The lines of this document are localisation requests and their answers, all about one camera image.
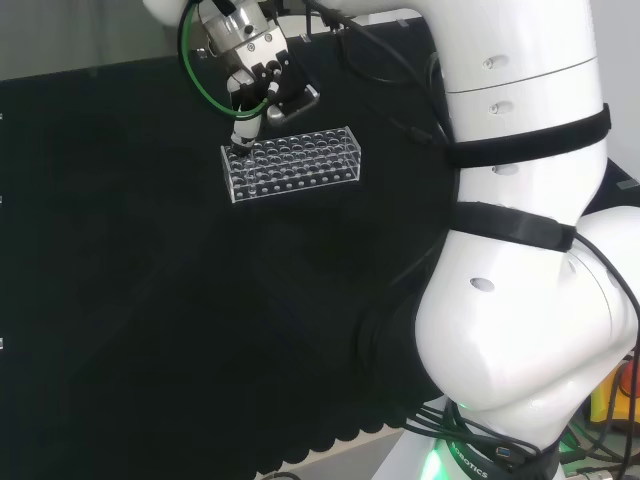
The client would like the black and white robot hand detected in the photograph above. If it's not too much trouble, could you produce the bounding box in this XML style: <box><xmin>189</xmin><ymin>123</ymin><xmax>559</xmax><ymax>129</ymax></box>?
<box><xmin>219</xmin><ymin>27</ymin><xmax>307</xmax><ymax>155</ymax></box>

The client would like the clear acrylic test tube rack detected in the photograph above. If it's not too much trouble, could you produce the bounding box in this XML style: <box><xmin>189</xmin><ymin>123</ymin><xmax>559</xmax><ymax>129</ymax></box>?
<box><xmin>220</xmin><ymin>125</ymin><xmax>362</xmax><ymax>205</ymax></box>

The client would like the black bench cloth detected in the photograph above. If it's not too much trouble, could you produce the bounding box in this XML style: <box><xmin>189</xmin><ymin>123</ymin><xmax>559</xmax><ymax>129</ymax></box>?
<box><xmin>0</xmin><ymin>17</ymin><xmax>640</xmax><ymax>480</ymax></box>

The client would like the yellow stop button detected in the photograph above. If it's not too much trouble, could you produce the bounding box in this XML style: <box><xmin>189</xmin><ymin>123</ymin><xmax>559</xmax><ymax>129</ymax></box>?
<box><xmin>591</xmin><ymin>358</ymin><xmax>640</xmax><ymax>427</ymax></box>

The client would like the green cable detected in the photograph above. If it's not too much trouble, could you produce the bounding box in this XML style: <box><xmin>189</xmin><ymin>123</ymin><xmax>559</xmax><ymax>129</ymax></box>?
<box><xmin>177</xmin><ymin>0</ymin><xmax>274</xmax><ymax>121</ymax></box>

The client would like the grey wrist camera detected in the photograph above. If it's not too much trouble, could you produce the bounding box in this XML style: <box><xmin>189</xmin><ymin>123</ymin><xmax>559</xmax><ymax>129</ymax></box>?
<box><xmin>266</xmin><ymin>83</ymin><xmax>321</xmax><ymax>124</ymax></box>

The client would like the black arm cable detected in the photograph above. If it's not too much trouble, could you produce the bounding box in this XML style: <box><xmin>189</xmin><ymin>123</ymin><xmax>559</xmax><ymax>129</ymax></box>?
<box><xmin>303</xmin><ymin>0</ymin><xmax>462</xmax><ymax>151</ymax></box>

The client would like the black arm strap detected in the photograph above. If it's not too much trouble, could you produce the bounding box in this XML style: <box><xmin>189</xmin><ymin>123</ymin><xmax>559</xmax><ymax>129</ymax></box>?
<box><xmin>451</xmin><ymin>201</ymin><xmax>577</xmax><ymax>253</ymax></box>
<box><xmin>443</xmin><ymin>103</ymin><xmax>612</xmax><ymax>169</ymax></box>

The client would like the black base cable bundle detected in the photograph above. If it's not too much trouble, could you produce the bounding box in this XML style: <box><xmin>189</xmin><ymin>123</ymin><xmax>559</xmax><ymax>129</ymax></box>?
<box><xmin>403</xmin><ymin>398</ymin><xmax>640</xmax><ymax>480</ymax></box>

